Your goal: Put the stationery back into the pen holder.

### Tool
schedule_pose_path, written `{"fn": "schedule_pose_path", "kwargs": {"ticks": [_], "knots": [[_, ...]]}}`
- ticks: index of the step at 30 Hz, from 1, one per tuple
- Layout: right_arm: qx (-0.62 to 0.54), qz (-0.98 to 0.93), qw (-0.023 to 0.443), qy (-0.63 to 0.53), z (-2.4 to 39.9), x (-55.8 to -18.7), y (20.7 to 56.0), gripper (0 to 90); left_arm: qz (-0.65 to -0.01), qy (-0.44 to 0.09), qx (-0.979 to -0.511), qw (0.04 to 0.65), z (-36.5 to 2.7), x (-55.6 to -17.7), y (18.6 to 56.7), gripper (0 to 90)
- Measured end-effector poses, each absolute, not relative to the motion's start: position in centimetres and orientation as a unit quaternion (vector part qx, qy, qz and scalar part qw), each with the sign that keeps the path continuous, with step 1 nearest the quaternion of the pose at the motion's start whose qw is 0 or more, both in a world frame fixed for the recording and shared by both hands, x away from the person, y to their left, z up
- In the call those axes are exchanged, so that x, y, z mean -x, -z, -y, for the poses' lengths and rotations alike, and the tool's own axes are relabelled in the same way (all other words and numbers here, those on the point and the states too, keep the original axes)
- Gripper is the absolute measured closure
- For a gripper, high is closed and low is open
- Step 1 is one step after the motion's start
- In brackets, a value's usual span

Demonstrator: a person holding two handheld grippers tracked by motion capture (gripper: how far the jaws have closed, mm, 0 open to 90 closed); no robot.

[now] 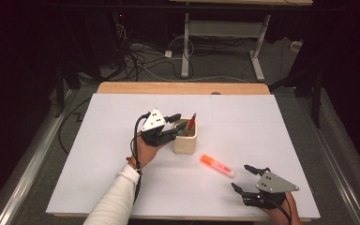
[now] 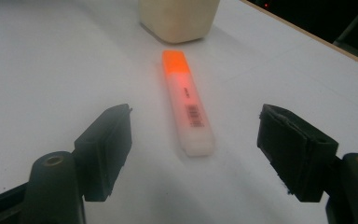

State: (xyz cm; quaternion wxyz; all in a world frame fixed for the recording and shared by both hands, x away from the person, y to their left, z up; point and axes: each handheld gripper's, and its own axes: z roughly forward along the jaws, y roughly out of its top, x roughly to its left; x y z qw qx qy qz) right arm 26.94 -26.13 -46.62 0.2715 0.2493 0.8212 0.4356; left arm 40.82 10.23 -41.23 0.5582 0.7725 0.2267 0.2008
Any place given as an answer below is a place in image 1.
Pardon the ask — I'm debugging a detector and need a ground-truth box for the grey metal floor rail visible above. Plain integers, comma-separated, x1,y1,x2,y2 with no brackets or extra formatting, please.
0,89,78,225
298,93,360,225

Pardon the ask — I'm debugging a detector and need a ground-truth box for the black metal stand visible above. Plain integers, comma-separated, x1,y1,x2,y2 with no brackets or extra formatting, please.
269,67,323,129

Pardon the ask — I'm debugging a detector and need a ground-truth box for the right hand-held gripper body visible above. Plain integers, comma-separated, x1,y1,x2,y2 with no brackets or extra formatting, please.
241,170,301,210

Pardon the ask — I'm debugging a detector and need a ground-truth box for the red pen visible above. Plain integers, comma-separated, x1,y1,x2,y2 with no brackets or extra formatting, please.
185,112,198,137

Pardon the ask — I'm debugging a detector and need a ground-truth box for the white board table cover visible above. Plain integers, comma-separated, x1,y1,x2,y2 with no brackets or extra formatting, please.
45,93,322,220

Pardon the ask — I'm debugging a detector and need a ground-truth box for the person's right hand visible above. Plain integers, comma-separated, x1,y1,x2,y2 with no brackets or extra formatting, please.
262,191,303,225

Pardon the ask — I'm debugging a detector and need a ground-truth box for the thin black floor cable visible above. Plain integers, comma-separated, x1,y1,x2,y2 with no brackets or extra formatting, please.
57,97,92,156

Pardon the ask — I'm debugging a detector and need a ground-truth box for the person's left hand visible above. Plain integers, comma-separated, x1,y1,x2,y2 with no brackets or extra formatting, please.
126,132,167,172

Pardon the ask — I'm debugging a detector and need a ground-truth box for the hand-held gripper black cable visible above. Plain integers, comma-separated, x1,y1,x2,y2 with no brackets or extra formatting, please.
264,195,293,225
129,112,151,204

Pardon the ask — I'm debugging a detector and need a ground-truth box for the beige square pen holder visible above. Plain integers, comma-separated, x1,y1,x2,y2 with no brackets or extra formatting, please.
172,117,199,156

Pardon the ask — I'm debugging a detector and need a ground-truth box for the left hand-held gripper black cable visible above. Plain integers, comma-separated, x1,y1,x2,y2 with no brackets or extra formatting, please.
129,112,151,204

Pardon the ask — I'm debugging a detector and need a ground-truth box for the orange highlighter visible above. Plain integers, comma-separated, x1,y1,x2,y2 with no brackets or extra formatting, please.
200,154,237,180

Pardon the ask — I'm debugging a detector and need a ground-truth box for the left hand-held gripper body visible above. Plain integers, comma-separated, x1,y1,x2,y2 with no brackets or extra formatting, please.
140,108,178,148

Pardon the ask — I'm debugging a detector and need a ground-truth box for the right hand-held gripper black cable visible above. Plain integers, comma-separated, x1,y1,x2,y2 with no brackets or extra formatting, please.
264,195,293,225

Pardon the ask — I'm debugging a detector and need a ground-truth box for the tangle of black floor cables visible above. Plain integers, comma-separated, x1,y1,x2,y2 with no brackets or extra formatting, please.
113,22,195,83

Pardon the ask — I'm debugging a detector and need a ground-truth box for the white metal desk frame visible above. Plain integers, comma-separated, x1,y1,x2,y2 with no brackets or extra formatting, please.
180,12,272,83

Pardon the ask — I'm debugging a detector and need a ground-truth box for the white floor cable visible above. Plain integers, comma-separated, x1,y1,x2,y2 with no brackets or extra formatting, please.
142,65,249,84

